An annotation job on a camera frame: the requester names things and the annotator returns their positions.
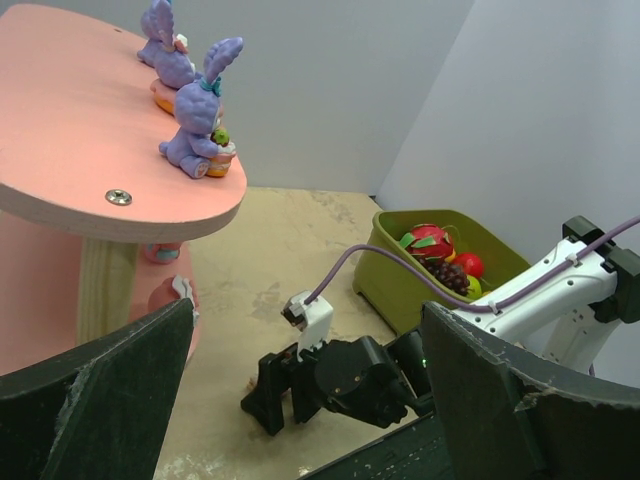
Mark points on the red apple toy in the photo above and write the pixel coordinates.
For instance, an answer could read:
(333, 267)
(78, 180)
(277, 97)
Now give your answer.
(470, 263)

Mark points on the pink white cake toy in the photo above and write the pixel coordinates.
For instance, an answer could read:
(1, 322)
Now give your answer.
(172, 289)

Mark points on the purple bunny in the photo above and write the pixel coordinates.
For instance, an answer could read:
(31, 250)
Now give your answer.
(173, 68)

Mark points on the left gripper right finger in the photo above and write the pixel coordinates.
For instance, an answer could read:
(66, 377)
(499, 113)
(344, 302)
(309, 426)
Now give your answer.
(509, 414)

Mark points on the small purple bunny cupcake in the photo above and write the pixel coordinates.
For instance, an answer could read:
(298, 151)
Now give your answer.
(196, 110)

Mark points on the green pear toy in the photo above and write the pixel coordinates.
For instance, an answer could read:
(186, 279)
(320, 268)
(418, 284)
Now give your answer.
(474, 288)

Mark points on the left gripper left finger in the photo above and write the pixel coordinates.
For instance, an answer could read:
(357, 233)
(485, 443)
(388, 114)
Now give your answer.
(100, 410)

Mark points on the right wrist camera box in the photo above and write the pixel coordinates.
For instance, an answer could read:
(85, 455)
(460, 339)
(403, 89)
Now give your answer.
(313, 320)

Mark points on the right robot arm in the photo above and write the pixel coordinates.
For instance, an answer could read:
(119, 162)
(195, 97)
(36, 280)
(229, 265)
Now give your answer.
(586, 285)

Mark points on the purple bunny figure toy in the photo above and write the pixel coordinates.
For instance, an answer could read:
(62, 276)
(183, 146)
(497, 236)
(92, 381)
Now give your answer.
(154, 42)

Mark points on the pink dragon fruit toy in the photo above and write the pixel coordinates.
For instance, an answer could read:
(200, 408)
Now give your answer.
(429, 242)

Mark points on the purple grape bunch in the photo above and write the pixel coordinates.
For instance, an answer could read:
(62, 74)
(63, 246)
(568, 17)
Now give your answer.
(449, 275)

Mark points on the strawberry cake toy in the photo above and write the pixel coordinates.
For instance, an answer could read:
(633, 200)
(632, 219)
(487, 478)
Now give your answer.
(252, 383)

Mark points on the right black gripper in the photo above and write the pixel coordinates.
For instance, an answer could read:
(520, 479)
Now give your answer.
(356, 379)

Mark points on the olive green plastic bin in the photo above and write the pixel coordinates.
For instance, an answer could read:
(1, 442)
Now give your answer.
(395, 293)

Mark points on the pink tiered shelf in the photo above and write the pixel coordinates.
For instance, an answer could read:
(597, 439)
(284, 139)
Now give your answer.
(83, 186)

